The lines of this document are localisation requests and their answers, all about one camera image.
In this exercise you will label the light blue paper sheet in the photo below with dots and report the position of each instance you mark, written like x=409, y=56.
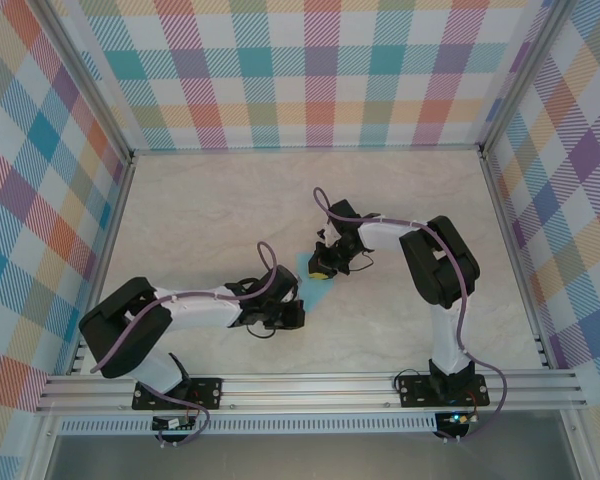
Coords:
x=316, y=294

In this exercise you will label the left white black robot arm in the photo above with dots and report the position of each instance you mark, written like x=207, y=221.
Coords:
x=200, y=312

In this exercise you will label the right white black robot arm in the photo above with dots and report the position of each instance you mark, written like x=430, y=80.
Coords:
x=385, y=235

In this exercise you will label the steel sheet shelf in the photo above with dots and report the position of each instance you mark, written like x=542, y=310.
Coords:
x=305, y=457

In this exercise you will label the small black controller board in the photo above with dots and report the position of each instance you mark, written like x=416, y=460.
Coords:
x=172, y=424

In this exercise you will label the small controller board blue light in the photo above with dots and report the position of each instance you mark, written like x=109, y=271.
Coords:
x=457, y=419

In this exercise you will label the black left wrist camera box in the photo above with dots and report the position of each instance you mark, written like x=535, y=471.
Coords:
x=280, y=282

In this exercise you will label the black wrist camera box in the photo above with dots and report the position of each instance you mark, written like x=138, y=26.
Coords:
x=280, y=282
x=347, y=212

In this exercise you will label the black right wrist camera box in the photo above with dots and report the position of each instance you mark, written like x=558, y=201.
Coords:
x=347, y=212

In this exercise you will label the aluminium mounting rail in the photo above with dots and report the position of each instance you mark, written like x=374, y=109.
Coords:
x=305, y=392

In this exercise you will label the aluminium rear floor rail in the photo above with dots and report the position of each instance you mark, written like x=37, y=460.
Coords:
x=305, y=148

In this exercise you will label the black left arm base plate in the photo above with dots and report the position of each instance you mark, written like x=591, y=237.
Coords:
x=210, y=392

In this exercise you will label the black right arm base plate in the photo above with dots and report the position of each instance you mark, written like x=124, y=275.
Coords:
x=412, y=390

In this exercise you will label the aluminium side floor rail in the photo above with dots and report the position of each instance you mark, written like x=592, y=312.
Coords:
x=104, y=265
x=516, y=260

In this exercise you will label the aluminium frame post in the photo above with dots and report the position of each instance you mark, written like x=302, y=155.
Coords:
x=94, y=80
x=520, y=75

